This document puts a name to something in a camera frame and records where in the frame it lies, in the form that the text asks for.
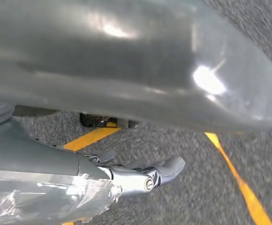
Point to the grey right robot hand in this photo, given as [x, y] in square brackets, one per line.
[126, 62]

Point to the yellow floor tape square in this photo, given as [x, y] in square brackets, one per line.
[244, 188]

